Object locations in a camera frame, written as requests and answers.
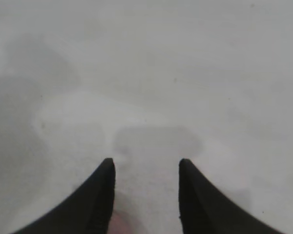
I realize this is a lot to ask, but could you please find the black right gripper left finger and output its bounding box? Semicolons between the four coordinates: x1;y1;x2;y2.
13;157;116;234

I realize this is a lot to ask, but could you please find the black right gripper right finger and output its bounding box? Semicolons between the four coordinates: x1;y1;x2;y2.
178;158;284;234

